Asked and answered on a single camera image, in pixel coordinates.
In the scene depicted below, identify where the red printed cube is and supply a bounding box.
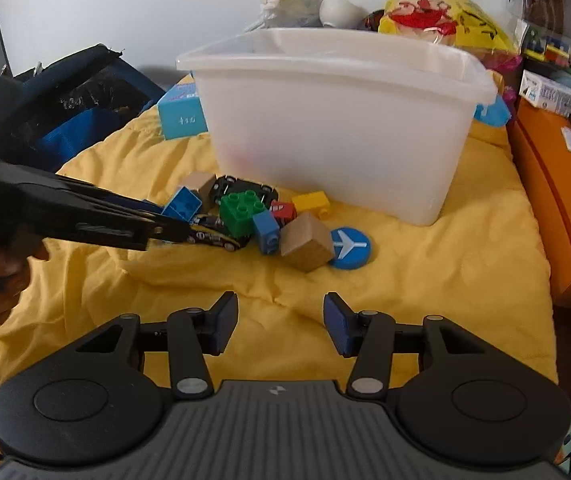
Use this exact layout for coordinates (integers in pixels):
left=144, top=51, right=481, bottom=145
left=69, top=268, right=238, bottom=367
left=270, top=201, right=296, bottom=226

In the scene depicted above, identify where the small wooden cube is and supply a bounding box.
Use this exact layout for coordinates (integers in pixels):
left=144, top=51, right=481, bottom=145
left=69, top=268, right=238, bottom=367
left=180, top=171, right=217, bottom=211

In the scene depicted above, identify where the yellow printed plastic bag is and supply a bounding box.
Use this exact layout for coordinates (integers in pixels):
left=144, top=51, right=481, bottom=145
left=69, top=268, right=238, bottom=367
left=378, top=0, right=521, bottom=56

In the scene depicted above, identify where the white plastic bin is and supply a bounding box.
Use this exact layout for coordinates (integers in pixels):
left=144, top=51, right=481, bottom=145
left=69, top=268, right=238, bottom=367
left=175, top=27, right=499, bottom=227

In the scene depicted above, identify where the colourful wooden toy set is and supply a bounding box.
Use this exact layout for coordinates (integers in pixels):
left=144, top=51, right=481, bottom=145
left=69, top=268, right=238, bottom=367
left=523, top=25, right=571, bottom=91

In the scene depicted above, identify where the black striped toy car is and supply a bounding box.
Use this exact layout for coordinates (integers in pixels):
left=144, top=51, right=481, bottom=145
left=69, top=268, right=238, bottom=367
left=188, top=214, right=251, bottom=252

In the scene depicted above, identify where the large wooden cube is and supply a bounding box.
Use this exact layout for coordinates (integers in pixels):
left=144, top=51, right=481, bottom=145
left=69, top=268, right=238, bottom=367
left=280, top=212, right=335, bottom=273

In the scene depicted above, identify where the light blue plastic object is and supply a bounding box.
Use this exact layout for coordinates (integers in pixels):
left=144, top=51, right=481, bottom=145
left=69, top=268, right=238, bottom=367
left=473, top=94, right=511, bottom=128

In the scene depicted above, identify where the pink plastic toy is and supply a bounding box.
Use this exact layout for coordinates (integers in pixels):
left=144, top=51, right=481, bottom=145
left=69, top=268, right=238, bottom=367
left=485, top=52, right=523, bottom=116

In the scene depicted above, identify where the blue round disc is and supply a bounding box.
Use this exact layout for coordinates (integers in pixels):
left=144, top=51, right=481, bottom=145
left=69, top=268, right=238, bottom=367
left=328, top=227, right=372, bottom=271

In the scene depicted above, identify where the dark round toy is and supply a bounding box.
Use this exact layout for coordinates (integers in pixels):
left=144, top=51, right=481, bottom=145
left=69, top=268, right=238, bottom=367
left=360, top=10, right=386, bottom=33

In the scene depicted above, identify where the person's left hand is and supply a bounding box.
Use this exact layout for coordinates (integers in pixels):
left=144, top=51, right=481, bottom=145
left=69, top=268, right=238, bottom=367
left=0, top=234, right=50, bottom=325

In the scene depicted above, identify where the light blue cardboard box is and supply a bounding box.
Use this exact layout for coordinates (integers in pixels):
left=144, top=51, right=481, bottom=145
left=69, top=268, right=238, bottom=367
left=158, top=80, right=209, bottom=141

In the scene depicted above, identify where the yellow blanket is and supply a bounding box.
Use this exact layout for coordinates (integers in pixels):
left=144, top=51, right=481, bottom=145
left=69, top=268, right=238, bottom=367
left=0, top=72, right=559, bottom=461

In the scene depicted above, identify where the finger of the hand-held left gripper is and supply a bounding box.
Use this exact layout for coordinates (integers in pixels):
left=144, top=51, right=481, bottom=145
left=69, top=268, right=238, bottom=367
left=0, top=162, right=192, bottom=252
left=55, top=174, right=166, bottom=217

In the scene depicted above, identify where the dark blue bag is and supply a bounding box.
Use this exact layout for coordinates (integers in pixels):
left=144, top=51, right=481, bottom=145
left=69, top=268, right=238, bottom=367
left=15, top=44, right=166, bottom=173

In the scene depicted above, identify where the yellow toy brick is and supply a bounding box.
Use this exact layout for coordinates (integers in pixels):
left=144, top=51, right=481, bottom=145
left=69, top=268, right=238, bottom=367
left=293, top=191, right=330, bottom=220

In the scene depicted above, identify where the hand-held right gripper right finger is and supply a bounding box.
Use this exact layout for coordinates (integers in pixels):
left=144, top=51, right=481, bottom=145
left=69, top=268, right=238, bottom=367
left=324, top=292, right=516, bottom=402

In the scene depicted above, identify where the green toy brick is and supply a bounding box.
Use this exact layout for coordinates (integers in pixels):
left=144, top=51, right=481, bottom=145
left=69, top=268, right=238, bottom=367
left=219, top=191, right=266, bottom=238

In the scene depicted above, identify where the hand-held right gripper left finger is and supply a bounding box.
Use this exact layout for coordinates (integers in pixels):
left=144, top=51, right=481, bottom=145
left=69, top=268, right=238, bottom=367
left=60, top=291, right=239, bottom=401

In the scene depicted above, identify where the small blue toy brick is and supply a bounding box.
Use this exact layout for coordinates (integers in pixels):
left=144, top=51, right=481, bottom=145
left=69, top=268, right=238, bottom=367
left=252, top=211, right=281, bottom=256

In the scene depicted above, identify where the orange box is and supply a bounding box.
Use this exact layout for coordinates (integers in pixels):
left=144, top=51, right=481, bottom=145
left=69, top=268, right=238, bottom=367
left=508, top=97, right=571, bottom=308

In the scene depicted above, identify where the small white carton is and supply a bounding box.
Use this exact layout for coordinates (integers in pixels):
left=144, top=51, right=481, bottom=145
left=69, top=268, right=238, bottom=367
left=520, top=70, right=571, bottom=113

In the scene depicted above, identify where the blue square toy brick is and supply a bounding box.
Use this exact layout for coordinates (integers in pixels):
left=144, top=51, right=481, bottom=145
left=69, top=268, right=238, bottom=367
left=162, top=187, right=202, bottom=222

